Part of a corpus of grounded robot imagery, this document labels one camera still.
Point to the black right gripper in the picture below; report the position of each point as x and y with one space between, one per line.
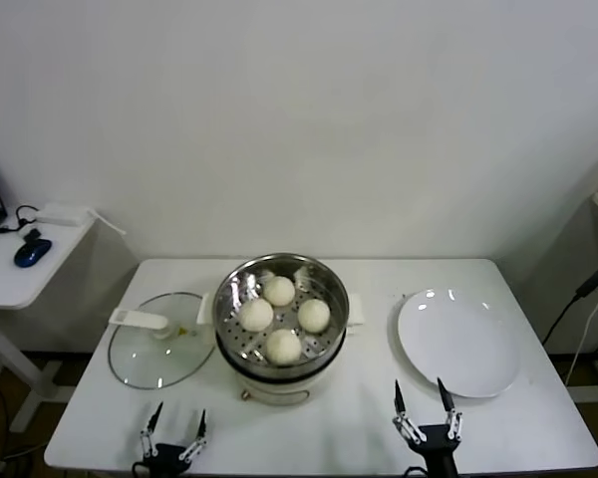
438 448

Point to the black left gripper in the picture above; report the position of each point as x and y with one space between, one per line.
168 463

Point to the white steamed baozi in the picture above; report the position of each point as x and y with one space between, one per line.
283 347
279 290
256 314
314 314

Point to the stainless steel steamer basket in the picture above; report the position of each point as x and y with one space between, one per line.
229 299

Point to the white round plate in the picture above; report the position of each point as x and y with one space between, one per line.
458 343

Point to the cream electric cooker base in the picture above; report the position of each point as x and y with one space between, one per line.
269 391

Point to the cream cooking pot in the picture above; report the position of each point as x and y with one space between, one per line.
336 361

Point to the blue computer mouse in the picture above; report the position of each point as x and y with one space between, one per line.
31 253

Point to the white adapter box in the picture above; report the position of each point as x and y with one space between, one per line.
60 214

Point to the white wall shelf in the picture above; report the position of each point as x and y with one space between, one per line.
5 279

